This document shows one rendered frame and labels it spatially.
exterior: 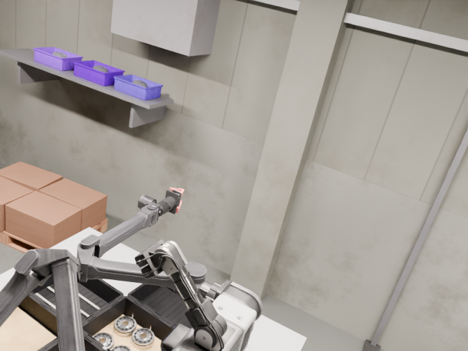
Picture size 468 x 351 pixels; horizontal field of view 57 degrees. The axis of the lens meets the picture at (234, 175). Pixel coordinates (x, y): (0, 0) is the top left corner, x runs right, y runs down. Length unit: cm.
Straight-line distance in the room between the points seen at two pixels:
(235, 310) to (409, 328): 255
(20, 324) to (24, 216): 175
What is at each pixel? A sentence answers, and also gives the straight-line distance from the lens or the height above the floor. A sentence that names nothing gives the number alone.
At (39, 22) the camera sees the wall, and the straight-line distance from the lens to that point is 472.
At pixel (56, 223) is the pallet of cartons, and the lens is 374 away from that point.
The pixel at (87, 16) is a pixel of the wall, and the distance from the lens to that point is 428.
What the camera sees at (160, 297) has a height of 83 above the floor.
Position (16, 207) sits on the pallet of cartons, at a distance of 395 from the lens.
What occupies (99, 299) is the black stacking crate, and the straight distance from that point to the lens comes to 237.
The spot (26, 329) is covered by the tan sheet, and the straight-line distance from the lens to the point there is 224.
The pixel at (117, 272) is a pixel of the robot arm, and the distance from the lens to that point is 151.
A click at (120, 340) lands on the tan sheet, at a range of 218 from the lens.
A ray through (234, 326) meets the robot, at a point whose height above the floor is 152.
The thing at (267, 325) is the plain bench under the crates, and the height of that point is 70.
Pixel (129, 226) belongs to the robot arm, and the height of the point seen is 147.
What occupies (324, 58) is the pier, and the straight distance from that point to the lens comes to 301.
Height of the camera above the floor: 241
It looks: 24 degrees down
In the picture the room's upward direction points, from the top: 13 degrees clockwise
